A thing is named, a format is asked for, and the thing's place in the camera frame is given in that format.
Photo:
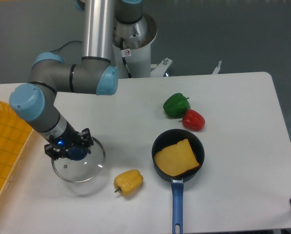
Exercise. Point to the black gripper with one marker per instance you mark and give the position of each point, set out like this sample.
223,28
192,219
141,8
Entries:
67,139

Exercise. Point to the glass lid blue knob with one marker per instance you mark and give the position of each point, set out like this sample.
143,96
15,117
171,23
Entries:
79,171

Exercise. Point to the yellow bell pepper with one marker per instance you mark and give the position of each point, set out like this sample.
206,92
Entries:
128,182

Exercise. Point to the dark pot blue handle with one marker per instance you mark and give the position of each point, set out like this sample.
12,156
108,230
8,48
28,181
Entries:
168,138

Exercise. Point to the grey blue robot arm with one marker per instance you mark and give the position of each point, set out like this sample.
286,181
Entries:
34,101

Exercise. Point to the yellow plastic basket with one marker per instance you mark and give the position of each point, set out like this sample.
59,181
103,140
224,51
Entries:
16,137

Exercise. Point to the yellow toast slice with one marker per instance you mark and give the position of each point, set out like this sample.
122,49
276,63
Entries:
177,159

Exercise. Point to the green bell pepper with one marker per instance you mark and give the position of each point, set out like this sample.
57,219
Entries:
176,105

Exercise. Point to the red bell pepper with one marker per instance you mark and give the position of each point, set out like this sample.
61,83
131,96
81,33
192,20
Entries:
193,120

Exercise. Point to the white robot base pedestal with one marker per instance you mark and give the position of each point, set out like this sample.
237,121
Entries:
132,49

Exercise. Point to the white table bracket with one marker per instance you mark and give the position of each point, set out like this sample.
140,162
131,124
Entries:
217,68

